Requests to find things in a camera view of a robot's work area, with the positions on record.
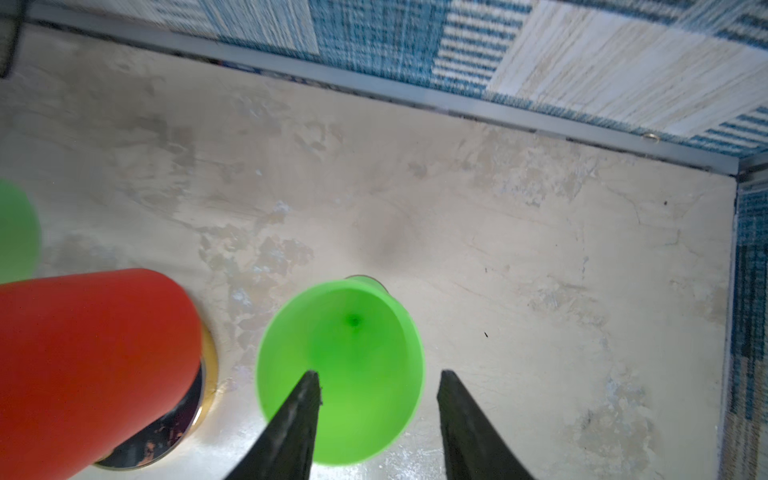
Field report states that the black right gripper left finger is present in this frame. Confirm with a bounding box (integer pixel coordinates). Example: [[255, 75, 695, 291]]
[[226, 370, 322, 480]]

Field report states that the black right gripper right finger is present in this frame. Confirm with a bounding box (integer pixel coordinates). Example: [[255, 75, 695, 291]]
[[437, 370, 533, 480]]

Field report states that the green wine glass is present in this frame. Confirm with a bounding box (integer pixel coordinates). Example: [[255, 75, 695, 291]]
[[255, 275, 426, 466], [0, 179, 42, 284]]

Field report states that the red wine glass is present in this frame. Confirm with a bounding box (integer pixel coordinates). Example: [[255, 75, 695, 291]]
[[1, 269, 202, 479]]

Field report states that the gold wine glass rack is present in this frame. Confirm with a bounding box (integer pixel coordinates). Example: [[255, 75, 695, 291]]
[[95, 323, 219, 471]]

